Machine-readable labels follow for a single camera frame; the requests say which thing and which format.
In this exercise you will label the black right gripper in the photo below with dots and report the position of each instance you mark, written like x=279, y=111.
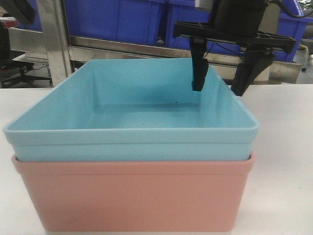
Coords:
x=241, y=18

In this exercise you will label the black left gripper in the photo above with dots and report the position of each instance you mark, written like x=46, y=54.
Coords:
x=20, y=10

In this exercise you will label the light blue plastic box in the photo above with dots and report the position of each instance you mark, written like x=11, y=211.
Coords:
x=135, y=110

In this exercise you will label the pink plastic box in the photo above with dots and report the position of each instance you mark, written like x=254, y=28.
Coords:
x=160, y=196

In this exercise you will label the stainless steel shelf rack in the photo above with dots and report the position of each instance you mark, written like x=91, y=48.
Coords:
x=55, y=47

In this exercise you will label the blue crate far left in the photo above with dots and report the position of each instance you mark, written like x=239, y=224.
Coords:
x=36, y=26

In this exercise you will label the blue crate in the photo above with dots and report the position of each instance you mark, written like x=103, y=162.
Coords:
x=189, y=19
x=36, y=26
x=292, y=27
x=130, y=21

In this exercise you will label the black office chair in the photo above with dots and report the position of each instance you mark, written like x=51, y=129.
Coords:
x=24, y=68

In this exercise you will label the blue crate centre right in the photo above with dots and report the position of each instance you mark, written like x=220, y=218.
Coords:
x=189, y=19

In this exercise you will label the blue crate far right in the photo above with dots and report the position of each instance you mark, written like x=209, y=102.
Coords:
x=292, y=27

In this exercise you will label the blue crate centre left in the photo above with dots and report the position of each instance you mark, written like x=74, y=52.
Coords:
x=130, y=21

